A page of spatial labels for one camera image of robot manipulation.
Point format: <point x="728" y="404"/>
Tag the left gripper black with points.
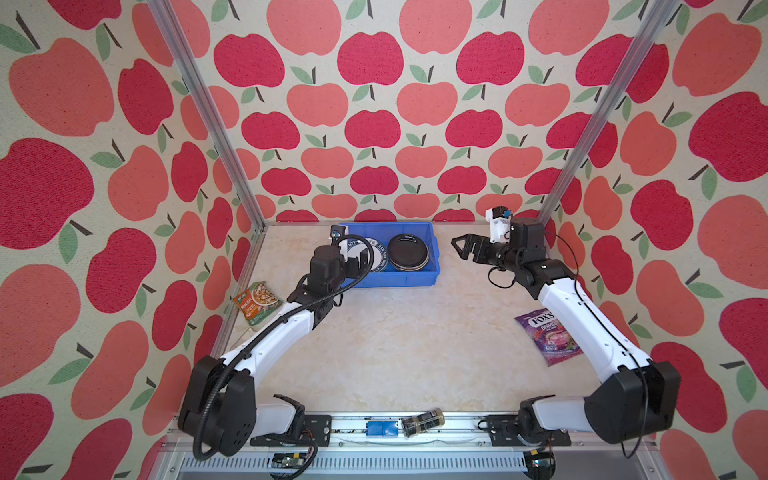
<point x="352" y="263"/>

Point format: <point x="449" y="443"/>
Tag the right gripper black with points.
<point x="483" y="241"/>

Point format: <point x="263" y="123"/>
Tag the green rim plate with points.
<point x="378" y="259"/>

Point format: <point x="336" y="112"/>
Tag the black plate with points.
<point x="408" y="253"/>

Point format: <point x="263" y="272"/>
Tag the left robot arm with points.
<point x="219" y="409"/>

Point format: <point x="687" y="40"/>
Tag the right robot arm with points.
<point x="637" y="396"/>

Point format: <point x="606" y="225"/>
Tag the blue plastic bin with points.
<point x="390" y="277"/>

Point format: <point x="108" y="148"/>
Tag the green orange snack packet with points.
<point x="257" y="303"/>

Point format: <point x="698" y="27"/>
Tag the purple candy bag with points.
<point x="550" y="337"/>

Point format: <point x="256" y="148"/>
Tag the blue small box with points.
<point x="382" y="428"/>

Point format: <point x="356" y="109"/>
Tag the black cylindrical part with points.
<point x="421" y="423"/>

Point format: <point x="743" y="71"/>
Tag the green circuit board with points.
<point x="287" y="461"/>

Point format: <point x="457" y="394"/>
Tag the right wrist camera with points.
<point x="519" y="232"/>

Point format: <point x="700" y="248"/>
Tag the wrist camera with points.
<point x="519" y="232"/>
<point x="327" y="266"/>

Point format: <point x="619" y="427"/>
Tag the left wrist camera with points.
<point x="327" y="266"/>

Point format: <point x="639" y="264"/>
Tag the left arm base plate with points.
<point x="313" y="428"/>

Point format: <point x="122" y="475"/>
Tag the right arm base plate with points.
<point x="510" y="431"/>

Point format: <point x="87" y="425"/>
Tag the right aluminium post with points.
<point x="650" y="28"/>

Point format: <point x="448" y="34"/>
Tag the aluminium post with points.
<point x="650" y="28"/>
<point x="173" y="34"/>

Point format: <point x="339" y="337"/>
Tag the left aluminium post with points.
<point x="173" y="34"/>

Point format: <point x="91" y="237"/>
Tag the aluminium front rail frame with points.
<point x="457" y="450"/>

